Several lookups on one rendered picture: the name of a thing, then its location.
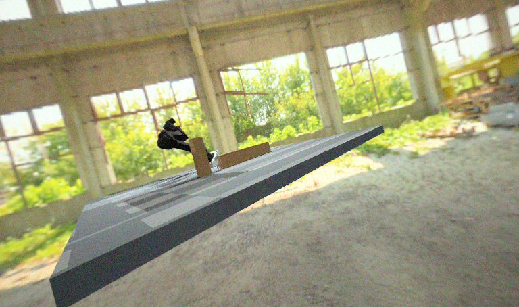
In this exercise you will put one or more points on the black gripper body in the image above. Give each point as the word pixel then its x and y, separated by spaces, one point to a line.
pixel 173 122

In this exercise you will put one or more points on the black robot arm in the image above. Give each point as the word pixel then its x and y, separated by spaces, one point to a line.
pixel 172 136

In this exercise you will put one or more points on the brown wooden post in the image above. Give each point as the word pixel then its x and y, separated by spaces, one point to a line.
pixel 200 156

